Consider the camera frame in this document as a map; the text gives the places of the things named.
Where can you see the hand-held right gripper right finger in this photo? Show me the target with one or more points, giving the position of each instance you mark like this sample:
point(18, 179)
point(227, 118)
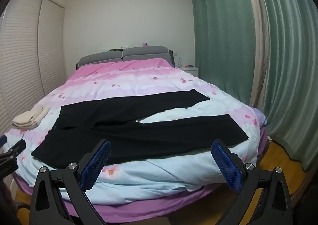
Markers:
point(227, 165)

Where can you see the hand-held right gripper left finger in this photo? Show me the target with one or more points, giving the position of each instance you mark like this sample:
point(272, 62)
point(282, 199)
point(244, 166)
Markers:
point(96, 165)

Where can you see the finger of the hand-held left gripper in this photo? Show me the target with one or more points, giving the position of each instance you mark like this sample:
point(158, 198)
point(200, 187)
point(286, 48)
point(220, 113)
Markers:
point(2, 140)
point(16, 148)

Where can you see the black pants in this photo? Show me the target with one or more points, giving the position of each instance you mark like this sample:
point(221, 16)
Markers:
point(124, 135)

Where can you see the beige folded cloth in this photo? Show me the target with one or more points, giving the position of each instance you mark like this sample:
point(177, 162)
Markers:
point(28, 119)

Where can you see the bed with purple sheet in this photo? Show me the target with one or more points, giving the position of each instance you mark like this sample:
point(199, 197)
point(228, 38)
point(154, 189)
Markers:
point(139, 208)

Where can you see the white louvered wardrobe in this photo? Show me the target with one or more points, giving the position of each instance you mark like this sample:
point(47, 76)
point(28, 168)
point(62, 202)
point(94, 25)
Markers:
point(22, 53)

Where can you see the bed with pink floral duvet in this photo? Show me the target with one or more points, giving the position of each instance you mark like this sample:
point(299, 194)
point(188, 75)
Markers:
point(149, 81)

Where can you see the white nightstand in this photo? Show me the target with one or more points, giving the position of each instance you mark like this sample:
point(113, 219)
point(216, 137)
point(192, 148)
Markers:
point(190, 70)

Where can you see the clear plastic bottle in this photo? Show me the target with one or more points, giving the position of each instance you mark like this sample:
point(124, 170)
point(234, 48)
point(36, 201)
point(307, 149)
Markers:
point(179, 62)

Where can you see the beige curtain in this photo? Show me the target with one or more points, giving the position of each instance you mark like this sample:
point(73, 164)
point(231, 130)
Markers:
point(260, 53)

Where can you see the small white ornament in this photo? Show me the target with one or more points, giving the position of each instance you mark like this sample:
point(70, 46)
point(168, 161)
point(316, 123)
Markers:
point(106, 48)

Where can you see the wide green curtain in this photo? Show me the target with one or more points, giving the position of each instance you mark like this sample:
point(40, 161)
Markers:
point(290, 66)

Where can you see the grey padded headboard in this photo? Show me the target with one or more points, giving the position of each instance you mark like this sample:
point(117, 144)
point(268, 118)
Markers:
point(146, 52)

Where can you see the narrow green curtain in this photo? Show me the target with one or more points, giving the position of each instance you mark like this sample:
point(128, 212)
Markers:
point(221, 41)

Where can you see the small pink toy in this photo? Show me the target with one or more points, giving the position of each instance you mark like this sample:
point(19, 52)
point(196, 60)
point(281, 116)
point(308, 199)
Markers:
point(145, 44)

